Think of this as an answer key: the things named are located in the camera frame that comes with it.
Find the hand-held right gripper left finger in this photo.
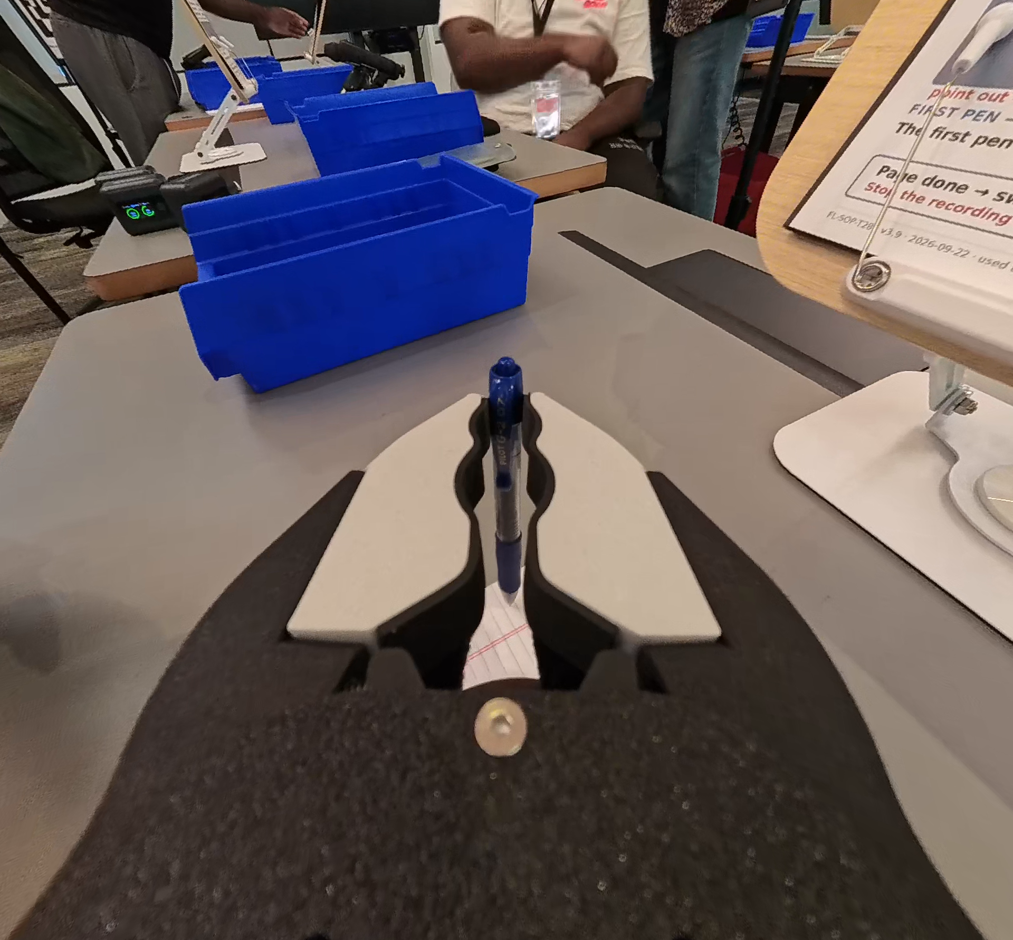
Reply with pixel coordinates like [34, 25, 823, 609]
[285, 394, 487, 670]

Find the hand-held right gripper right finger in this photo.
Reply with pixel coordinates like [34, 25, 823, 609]
[521, 392, 723, 678]

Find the blue retractable pen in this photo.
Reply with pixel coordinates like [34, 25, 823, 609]
[488, 356, 525, 607]

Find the white lined notepad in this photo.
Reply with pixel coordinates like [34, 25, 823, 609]
[461, 580, 541, 691]

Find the blue plastic bin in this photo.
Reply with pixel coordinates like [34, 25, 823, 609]
[291, 82, 485, 177]
[184, 55, 282, 108]
[748, 12, 816, 48]
[179, 154, 539, 395]
[255, 63, 353, 126]

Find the red container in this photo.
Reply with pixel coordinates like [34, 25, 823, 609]
[714, 148, 778, 232]

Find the neighbouring grey desk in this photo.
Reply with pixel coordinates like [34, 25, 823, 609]
[83, 105, 609, 301]

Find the black battery charger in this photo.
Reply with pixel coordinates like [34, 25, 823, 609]
[97, 164, 240, 238]

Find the black hand-held device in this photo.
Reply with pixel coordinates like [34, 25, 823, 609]
[323, 40, 406, 92]

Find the printed instruction sheet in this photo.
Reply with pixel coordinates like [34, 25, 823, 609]
[783, 0, 1013, 286]

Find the black office chair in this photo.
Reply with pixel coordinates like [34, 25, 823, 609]
[0, 22, 116, 324]

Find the square marker poster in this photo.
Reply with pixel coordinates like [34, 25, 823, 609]
[0, 0, 71, 86]

